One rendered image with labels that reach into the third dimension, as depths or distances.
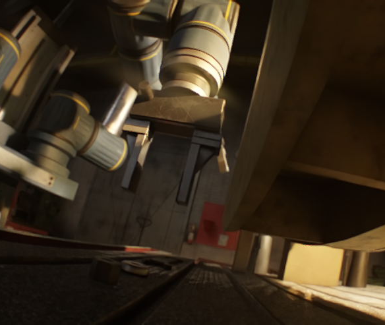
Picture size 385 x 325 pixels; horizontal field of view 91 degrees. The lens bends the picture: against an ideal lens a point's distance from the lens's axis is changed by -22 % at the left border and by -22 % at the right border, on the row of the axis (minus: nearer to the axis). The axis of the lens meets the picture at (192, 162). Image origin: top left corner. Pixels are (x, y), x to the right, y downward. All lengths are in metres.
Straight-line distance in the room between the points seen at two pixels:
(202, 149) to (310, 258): 0.53
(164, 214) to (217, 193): 1.44
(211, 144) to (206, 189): 5.87
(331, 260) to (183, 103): 0.63
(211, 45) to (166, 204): 5.96
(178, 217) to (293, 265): 5.48
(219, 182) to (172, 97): 5.86
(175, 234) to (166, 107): 5.78
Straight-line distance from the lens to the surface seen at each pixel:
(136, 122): 0.35
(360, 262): 0.86
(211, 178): 6.24
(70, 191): 1.05
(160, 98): 0.36
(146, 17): 0.49
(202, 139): 0.32
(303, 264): 0.75
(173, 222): 6.13
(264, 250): 0.91
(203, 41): 0.39
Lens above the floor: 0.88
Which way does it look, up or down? 19 degrees up
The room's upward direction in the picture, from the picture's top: 14 degrees clockwise
